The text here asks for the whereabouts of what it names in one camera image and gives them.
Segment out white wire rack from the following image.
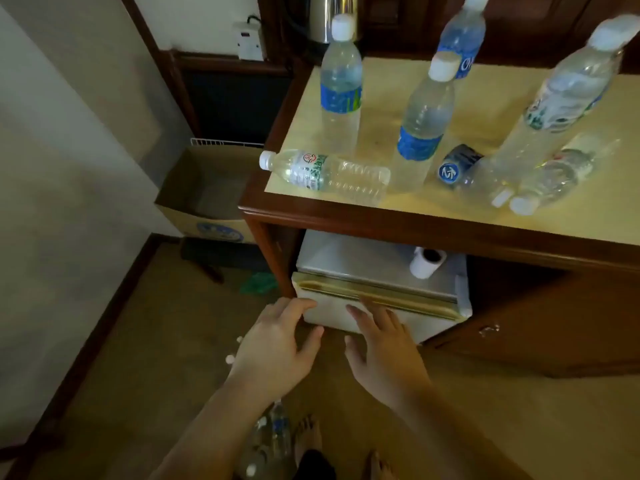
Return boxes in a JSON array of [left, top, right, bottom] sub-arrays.
[[189, 137, 265, 149]]

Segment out white wall outlet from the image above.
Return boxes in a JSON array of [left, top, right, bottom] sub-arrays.
[[233, 20, 266, 62]]

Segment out white mini fridge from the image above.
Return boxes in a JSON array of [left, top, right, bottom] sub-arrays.
[[291, 229, 473, 345]]

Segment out person's right foot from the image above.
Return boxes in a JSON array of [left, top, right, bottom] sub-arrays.
[[362, 448, 396, 480]]

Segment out person's left hand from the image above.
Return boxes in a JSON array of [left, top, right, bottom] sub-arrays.
[[225, 296, 326, 405]]

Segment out person's right hand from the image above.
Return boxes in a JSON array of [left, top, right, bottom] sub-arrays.
[[343, 294, 433, 413]]

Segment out cardboard box with blue print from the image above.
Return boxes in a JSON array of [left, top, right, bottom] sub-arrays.
[[153, 144, 265, 245]]

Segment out group of bottles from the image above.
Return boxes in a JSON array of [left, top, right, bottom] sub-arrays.
[[225, 336, 296, 480]]

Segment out wooden table with yellow top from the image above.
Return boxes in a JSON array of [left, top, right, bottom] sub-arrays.
[[237, 44, 640, 381]]

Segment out cluster of assorted water bottles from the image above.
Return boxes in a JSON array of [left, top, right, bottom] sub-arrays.
[[258, 0, 640, 218]]

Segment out person's right forearm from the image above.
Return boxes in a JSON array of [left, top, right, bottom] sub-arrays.
[[392, 382, 533, 480]]

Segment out person's foot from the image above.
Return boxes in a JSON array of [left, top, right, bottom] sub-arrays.
[[292, 414, 323, 468], [362, 448, 396, 480]]

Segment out person's left forearm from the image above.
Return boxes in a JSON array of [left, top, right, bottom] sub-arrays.
[[147, 377, 281, 480]]

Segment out dark wooden baseboard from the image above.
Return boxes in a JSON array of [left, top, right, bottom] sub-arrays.
[[0, 233, 181, 480]]

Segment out white paper towel roll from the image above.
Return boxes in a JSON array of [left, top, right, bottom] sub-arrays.
[[409, 246, 449, 281]]

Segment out green plastic bag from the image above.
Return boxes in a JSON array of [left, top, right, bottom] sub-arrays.
[[239, 272, 281, 297]]

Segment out person's left foot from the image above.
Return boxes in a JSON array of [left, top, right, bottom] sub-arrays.
[[292, 414, 323, 468]]

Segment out stainless steel kettle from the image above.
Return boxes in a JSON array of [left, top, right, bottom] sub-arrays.
[[287, 0, 362, 58]]

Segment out person's black trousers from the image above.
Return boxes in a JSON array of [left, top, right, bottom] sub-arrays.
[[292, 449, 339, 480]]

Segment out wooden chair with dark cushion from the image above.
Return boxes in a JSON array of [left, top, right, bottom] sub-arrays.
[[159, 48, 293, 285]]

